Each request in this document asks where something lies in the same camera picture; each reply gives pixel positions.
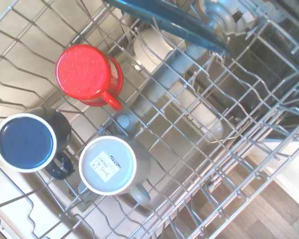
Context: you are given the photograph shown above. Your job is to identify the grey ceramic mug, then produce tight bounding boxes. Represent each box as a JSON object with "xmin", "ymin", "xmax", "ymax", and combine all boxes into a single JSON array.
[{"xmin": 78, "ymin": 135, "xmax": 152, "ymax": 209}]

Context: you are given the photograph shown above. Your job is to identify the red speckled mug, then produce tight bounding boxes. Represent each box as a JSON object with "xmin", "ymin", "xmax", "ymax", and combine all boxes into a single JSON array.
[{"xmin": 55, "ymin": 44, "xmax": 124, "ymax": 112}]

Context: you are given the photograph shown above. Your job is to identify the dark blue mug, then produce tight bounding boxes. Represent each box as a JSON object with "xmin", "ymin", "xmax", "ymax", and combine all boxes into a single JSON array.
[{"xmin": 0, "ymin": 108, "xmax": 72, "ymax": 180}]

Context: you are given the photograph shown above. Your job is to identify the dark blue plate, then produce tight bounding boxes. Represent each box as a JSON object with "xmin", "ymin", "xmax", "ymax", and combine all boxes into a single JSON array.
[{"xmin": 103, "ymin": 0, "xmax": 232, "ymax": 56}]

